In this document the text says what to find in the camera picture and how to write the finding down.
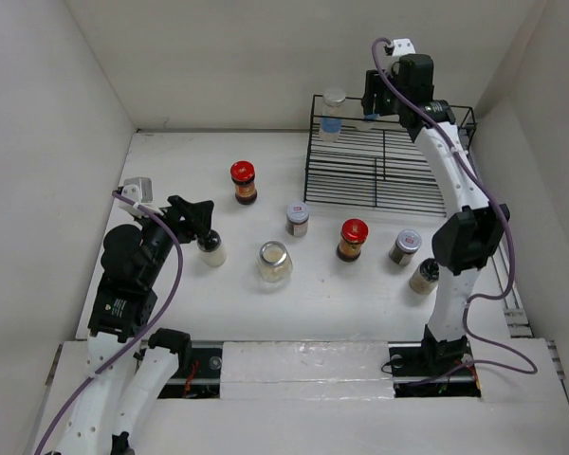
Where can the open glass jar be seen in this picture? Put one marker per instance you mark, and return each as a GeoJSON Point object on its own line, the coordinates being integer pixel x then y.
{"type": "Point", "coordinates": [274, 266]}

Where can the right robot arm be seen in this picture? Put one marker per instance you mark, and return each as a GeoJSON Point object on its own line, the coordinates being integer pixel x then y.
{"type": "Point", "coordinates": [473, 229]}

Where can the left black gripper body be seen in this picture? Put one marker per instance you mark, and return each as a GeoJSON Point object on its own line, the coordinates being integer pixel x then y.
{"type": "Point", "coordinates": [156, 232]}

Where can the metal mounting rail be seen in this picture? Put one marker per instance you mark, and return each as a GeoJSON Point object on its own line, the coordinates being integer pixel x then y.
{"type": "Point", "coordinates": [201, 380]}

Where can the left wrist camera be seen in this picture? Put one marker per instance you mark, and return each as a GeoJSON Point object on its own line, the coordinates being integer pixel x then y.
{"type": "Point", "coordinates": [137, 190]}

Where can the black wire rack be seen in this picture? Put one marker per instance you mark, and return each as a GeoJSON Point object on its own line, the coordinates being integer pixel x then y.
{"type": "Point", "coordinates": [380, 169]}

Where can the black cap beige bottle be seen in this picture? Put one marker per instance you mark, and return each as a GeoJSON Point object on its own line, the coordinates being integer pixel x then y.
{"type": "Point", "coordinates": [426, 277]}

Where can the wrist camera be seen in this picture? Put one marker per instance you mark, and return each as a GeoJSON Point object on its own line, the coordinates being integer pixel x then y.
{"type": "Point", "coordinates": [400, 47]}
{"type": "Point", "coordinates": [137, 190]}

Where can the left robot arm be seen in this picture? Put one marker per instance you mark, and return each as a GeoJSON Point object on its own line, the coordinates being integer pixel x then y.
{"type": "Point", "coordinates": [130, 359]}

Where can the red lid sauce jar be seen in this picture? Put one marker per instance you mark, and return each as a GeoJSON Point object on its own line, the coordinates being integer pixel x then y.
{"type": "Point", "coordinates": [242, 174]}
{"type": "Point", "coordinates": [353, 234]}

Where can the silver lid spice shaker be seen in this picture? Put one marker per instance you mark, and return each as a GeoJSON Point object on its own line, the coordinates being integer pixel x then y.
{"type": "Point", "coordinates": [331, 109]}

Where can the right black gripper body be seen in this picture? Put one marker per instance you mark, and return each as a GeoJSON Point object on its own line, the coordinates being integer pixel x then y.
{"type": "Point", "coordinates": [394, 75]}

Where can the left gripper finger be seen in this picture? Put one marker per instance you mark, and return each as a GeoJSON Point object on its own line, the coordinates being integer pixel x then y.
{"type": "Point", "coordinates": [188, 209]}
{"type": "Point", "coordinates": [198, 225]}

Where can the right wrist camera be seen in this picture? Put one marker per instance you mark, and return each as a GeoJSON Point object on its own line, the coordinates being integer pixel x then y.
{"type": "Point", "coordinates": [400, 47]}

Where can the white lid dark jar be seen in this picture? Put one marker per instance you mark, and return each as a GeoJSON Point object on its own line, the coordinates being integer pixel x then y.
{"type": "Point", "coordinates": [297, 218]}

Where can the black cap white bottle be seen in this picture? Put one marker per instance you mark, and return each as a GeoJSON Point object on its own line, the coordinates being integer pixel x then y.
{"type": "Point", "coordinates": [212, 250]}

